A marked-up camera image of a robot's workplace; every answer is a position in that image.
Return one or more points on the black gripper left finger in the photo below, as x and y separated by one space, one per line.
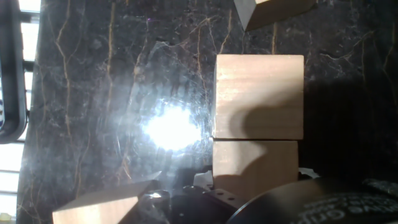
217 202

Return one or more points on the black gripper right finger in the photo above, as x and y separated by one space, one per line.
309 173

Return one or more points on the large wooden cube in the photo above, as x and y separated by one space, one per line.
255 168
273 12
99 205
258 96

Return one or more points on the dark marble pattern mat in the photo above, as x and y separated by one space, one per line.
124 77

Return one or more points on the black triangle ball rack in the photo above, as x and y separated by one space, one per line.
12 77

